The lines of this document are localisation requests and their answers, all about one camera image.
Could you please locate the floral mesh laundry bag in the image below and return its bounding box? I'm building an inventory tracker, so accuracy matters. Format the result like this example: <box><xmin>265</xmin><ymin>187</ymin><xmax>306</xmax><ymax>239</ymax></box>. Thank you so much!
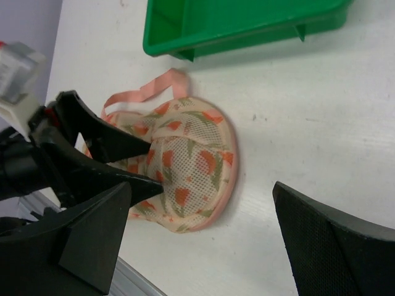
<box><xmin>101</xmin><ymin>68</ymin><xmax>239</xmax><ymax>233</ymax></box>

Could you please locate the green plastic tray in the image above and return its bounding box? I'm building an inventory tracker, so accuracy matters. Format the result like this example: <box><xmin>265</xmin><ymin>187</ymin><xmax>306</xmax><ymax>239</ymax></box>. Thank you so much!
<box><xmin>143</xmin><ymin>0</ymin><xmax>352</xmax><ymax>61</ymax></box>

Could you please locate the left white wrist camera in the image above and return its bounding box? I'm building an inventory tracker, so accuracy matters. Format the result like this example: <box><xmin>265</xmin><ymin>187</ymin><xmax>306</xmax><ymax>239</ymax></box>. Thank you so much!
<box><xmin>1</xmin><ymin>41</ymin><xmax>45</xmax><ymax>141</ymax></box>

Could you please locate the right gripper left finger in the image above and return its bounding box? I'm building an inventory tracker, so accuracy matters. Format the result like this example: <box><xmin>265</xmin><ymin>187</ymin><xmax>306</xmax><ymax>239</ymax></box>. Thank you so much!
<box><xmin>1</xmin><ymin>183</ymin><xmax>131</xmax><ymax>295</ymax></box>

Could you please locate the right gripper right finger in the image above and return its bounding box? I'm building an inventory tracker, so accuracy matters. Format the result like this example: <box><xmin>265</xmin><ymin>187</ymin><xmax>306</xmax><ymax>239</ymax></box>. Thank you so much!
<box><xmin>273</xmin><ymin>182</ymin><xmax>394</xmax><ymax>295</ymax></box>

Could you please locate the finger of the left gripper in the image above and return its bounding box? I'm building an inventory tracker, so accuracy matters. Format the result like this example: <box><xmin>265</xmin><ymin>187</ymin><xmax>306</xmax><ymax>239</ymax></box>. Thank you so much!
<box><xmin>33</xmin><ymin>126</ymin><xmax>164</xmax><ymax>207</ymax></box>
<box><xmin>55</xmin><ymin>91</ymin><xmax>150</xmax><ymax>163</ymax></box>

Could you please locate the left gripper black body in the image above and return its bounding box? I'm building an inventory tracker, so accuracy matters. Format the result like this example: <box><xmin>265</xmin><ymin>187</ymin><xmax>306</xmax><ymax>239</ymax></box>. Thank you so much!
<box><xmin>1</xmin><ymin>107</ymin><xmax>77</xmax><ymax>208</ymax></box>

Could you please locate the aluminium mounting rail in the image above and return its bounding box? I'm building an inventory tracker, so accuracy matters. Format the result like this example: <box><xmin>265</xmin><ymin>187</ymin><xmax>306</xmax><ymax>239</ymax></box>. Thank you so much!
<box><xmin>18</xmin><ymin>191</ymin><xmax>167</xmax><ymax>296</ymax></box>

